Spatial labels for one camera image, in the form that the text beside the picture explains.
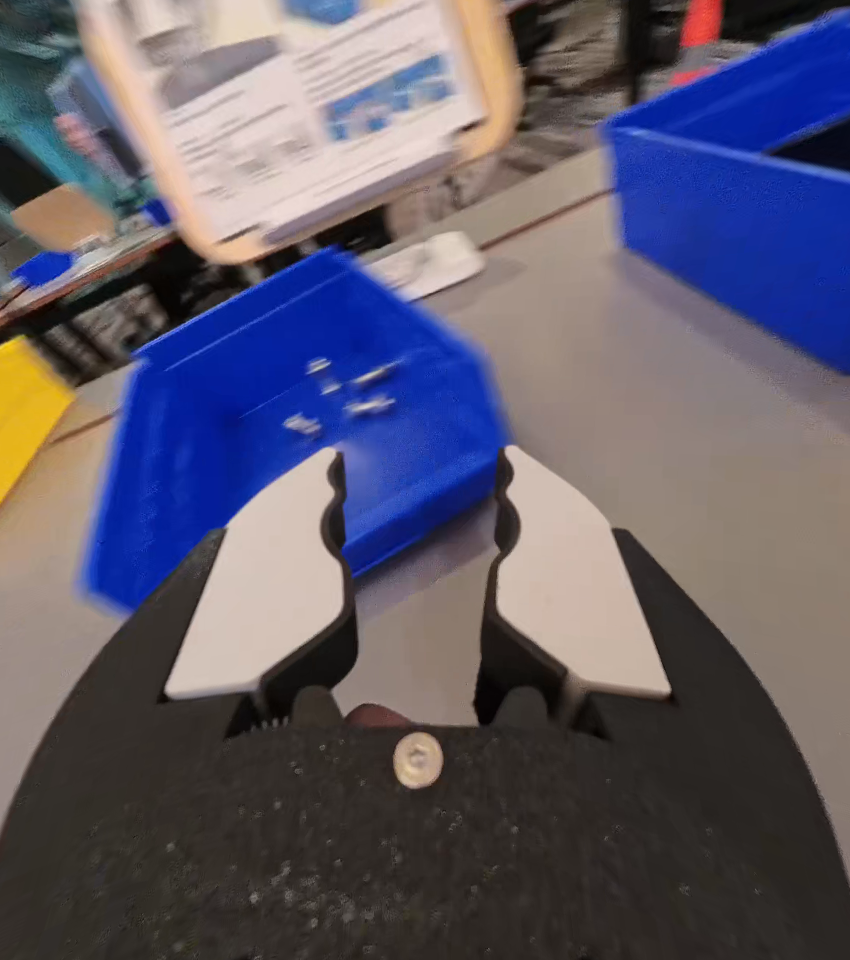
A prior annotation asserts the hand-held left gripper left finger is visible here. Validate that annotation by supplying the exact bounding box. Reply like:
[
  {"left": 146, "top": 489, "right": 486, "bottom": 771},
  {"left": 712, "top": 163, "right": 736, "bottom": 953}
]
[{"left": 163, "top": 447, "right": 360, "bottom": 725}]

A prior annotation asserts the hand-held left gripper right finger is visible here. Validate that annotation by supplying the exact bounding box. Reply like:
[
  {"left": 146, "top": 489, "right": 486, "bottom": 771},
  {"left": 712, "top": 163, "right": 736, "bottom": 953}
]
[{"left": 475, "top": 445, "right": 674, "bottom": 726}]

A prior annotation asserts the instruction board on white stand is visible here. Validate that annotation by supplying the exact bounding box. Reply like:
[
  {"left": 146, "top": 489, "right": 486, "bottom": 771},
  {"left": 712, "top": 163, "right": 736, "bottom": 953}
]
[{"left": 78, "top": 0, "right": 525, "bottom": 299}]

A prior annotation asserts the wooden instruction board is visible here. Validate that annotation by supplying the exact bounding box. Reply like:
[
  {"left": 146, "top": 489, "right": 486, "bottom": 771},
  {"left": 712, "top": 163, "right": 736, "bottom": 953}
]
[{"left": 11, "top": 183, "right": 117, "bottom": 254}]

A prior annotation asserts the wood-edged table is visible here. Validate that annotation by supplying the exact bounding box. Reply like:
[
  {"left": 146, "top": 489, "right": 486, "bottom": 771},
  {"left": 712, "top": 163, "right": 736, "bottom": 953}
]
[{"left": 0, "top": 223, "right": 180, "bottom": 348}]

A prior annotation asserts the blue divided storage bin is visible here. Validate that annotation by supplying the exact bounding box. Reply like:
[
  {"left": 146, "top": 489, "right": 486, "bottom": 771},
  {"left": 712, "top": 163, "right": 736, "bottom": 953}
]
[{"left": 601, "top": 6, "right": 850, "bottom": 378}]

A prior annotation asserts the orange traffic cone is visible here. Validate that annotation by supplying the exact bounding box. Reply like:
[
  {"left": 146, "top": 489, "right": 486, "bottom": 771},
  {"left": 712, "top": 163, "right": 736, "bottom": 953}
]
[{"left": 671, "top": 0, "right": 727, "bottom": 85}]

